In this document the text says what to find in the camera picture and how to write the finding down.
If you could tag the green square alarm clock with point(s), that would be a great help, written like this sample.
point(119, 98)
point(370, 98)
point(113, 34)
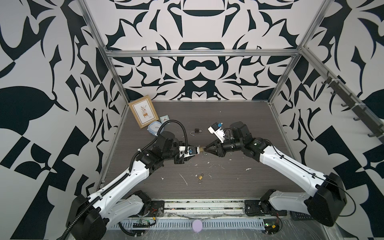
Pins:
point(164, 119)

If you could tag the black coat hook rack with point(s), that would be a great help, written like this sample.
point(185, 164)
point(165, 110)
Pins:
point(361, 110)

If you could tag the small black padlock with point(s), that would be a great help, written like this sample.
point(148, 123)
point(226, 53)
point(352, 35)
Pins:
point(196, 131)

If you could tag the left circuit board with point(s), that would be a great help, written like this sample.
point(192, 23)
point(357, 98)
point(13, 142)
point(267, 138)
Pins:
point(145, 223)

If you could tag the black remote control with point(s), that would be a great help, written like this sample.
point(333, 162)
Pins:
point(296, 216)

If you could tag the wooden picture frame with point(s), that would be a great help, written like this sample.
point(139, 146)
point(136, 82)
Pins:
point(144, 111)

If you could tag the right circuit board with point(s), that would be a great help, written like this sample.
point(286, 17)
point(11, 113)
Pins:
point(272, 226)

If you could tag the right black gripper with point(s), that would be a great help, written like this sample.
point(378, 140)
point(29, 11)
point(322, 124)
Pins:
point(220, 153)

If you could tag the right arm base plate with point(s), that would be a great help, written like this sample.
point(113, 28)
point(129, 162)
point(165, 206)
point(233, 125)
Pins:
point(254, 208)

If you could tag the circuit board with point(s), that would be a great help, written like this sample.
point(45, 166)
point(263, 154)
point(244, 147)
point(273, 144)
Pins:
point(145, 223)
point(272, 226)

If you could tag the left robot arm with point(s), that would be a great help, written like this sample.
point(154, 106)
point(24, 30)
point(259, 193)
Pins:
point(91, 216)

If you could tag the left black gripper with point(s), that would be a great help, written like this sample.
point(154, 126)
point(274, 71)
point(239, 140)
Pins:
point(176, 143)

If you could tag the red padlock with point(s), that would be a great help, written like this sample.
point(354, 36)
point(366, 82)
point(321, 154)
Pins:
point(192, 151)

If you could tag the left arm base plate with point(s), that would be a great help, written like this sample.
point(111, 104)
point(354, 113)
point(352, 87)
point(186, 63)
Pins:
point(154, 209)

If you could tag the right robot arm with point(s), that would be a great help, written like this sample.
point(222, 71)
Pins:
point(324, 196)

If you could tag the blue square alarm clock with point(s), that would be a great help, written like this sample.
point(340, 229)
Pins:
point(154, 127)

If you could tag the white slotted cable duct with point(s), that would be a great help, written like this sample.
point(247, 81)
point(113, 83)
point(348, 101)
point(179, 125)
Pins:
point(208, 224)

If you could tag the purple round lid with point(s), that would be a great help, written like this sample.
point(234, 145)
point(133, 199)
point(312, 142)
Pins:
point(197, 225)

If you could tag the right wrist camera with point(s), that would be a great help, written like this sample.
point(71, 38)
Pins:
point(217, 130)

